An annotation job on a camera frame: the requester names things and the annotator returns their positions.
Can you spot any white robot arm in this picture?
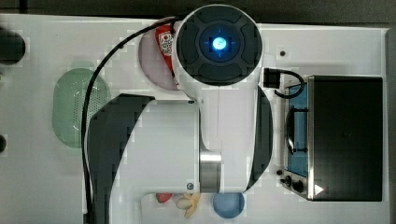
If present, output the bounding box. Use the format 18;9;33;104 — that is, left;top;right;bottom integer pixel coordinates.
85;5;273;224

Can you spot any black toaster oven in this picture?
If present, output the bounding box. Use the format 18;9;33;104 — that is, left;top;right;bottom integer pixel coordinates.
281;76;384;202

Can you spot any grey round plate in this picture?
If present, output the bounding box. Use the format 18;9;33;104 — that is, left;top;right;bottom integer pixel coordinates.
138;28;178;91

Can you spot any red ketchup bottle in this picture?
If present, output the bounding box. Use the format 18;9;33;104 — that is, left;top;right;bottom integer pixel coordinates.
155;24;178;85

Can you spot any peeled toy banana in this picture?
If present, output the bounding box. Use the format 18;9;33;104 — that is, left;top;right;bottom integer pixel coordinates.
176;193;201;218

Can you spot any red toy strawberry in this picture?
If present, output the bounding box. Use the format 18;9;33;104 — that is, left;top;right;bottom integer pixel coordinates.
156;193;173;203

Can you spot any blue bowl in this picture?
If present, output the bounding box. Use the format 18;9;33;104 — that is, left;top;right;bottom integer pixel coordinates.
212;193;245;218

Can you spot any green perforated colander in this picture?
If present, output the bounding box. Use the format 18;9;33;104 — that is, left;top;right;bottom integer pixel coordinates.
52;68;110;148

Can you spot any black cylinder cup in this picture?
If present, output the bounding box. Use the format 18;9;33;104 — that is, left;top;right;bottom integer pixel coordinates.
0;29;26;65

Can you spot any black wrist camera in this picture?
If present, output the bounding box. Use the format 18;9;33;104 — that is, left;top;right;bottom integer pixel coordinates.
263;68;280;89

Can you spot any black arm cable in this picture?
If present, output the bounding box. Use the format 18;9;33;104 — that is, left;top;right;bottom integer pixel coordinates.
79;16;185;224

